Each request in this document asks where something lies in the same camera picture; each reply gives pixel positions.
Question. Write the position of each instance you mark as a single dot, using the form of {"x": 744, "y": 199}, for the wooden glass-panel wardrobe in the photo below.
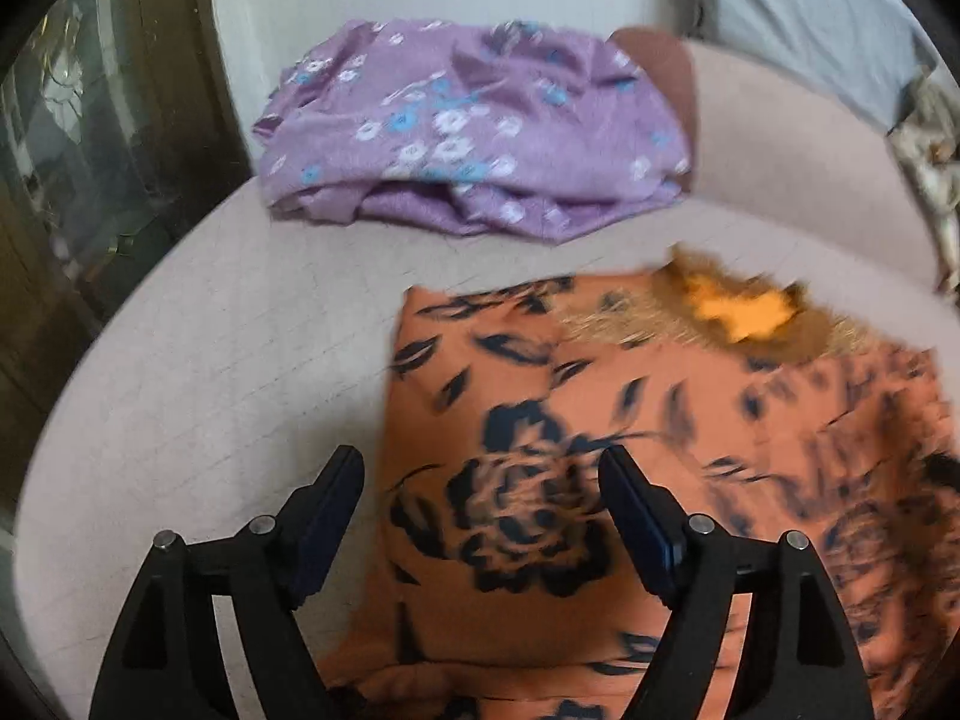
{"x": 118, "y": 136}

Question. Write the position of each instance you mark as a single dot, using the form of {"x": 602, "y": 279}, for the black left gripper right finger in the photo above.
{"x": 799, "y": 658}

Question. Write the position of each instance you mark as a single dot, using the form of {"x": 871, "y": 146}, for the cream floral crumpled blanket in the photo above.
{"x": 925, "y": 146}

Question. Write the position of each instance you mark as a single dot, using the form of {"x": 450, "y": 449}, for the orange black floral garment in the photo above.
{"x": 499, "y": 581}

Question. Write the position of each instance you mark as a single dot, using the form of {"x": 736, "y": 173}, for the purple floral garment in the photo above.
{"x": 519, "y": 129}

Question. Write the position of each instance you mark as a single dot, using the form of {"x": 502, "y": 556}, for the beige quilted bolster cushion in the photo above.
{"x": 769, "y": 145}

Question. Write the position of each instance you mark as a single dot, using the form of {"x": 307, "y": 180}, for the pink quilted mattress cover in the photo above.
{"x": 257, "y": 346}

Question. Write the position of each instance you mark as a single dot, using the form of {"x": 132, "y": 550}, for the grey pillow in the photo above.
{"x": 864, "y": 52}

